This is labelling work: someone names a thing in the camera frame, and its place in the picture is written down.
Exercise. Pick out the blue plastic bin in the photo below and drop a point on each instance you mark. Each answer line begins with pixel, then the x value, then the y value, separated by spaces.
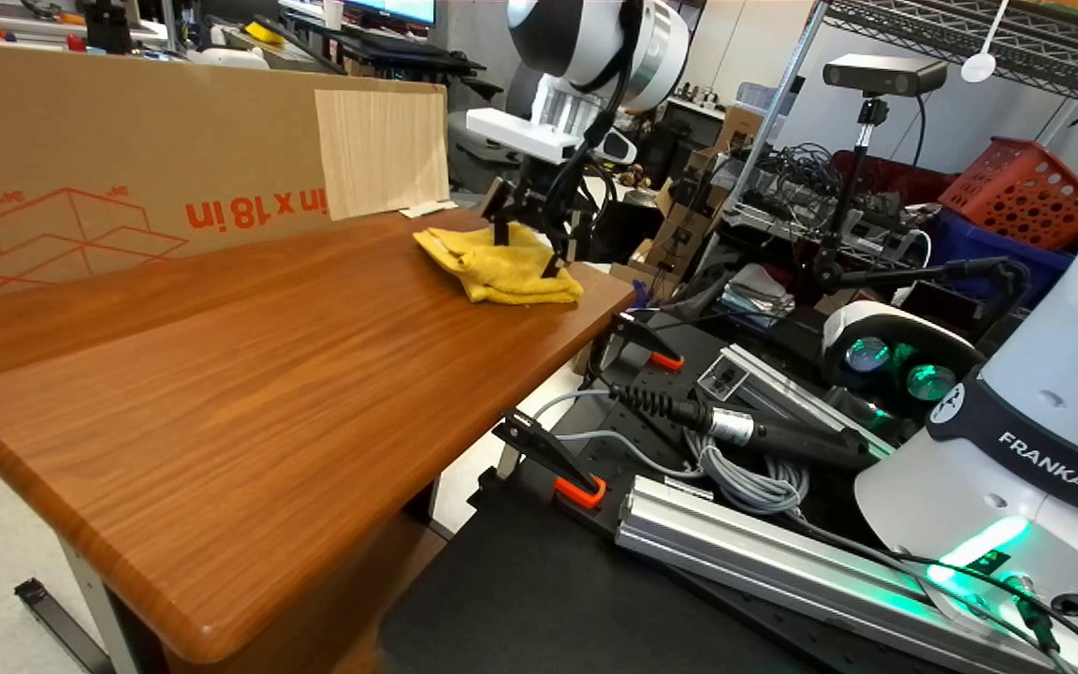
pixel 994 250

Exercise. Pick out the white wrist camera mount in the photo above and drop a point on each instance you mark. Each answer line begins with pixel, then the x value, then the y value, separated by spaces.
pixel 526 128

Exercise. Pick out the black rubber mat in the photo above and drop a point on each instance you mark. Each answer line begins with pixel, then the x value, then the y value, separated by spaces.
pixel 526 585

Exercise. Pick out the red plastic basket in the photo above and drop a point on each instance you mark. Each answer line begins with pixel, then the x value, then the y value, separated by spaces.
pixel 1019 193

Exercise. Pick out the black camera on stand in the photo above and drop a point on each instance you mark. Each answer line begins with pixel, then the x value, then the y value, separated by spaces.
pixel 884 72

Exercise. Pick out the black flat panel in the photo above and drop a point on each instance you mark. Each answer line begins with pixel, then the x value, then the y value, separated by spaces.
pixel 626 237

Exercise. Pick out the computer monitor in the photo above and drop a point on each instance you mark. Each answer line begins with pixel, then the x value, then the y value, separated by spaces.
pixel 391 14

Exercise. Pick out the dark red crate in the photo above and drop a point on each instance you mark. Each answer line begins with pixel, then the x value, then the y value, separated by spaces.
pixel 890 177

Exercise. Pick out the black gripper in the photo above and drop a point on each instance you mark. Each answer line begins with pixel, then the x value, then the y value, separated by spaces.
pixel 547 185

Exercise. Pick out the white round hanging lamp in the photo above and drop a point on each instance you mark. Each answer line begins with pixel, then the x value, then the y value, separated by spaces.
pixel 980 64

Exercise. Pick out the white headset with green lenses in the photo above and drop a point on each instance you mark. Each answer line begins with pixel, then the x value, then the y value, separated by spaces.
pixel 896 349

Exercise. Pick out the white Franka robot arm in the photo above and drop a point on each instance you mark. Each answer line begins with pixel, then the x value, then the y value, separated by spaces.
pixel 1051 400

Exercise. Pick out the large cardboard box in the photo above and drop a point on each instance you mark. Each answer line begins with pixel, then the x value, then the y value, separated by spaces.
pixel 93 162

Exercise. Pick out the yellow towel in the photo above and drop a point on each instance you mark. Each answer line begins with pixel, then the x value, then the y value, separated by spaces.
pixel 503 267

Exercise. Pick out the aluminium extrusion rail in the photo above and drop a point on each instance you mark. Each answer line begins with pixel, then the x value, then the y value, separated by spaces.
pixel 765 555

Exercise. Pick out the silver metal box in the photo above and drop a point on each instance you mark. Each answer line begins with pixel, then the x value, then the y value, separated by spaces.
pixel 775 383

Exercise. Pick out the grey metal table leg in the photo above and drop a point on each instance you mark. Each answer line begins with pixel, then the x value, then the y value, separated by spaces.
pixel 84 600

